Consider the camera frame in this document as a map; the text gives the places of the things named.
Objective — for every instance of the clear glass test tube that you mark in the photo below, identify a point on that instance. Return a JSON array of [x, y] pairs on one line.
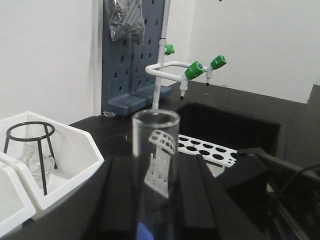
[[154, 213]]

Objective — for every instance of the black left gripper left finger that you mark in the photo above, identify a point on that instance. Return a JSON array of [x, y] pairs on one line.
[[101, 209]]

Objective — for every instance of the white test tube rack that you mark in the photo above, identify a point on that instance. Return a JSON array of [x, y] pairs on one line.
[[157, 176]]

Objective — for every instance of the black lab sink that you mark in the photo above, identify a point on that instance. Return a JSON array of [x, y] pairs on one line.
[[232, 129]]

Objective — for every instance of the white right storage bin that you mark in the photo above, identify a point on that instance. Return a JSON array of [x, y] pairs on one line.
[[76, 154]]

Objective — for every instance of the glass flask under tripod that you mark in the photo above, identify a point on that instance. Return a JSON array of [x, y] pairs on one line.
[[38, 154]]

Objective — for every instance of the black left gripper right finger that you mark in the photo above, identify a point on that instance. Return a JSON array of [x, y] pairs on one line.
[[205, 211]]

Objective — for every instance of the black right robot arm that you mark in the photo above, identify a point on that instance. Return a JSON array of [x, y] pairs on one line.
[[246, 195]]

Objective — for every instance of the blue pegboard drying rack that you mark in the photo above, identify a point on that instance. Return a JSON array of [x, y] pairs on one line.
[[126, 87]]

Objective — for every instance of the clear plastic bag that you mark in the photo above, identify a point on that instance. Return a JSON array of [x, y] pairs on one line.
[[125, 20]]

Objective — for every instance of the white middle storage bin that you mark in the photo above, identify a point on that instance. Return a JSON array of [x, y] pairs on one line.
[[15, 204]]

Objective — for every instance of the white storage bin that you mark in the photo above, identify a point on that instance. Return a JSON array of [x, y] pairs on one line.
[[76, 154], [15, 204]]

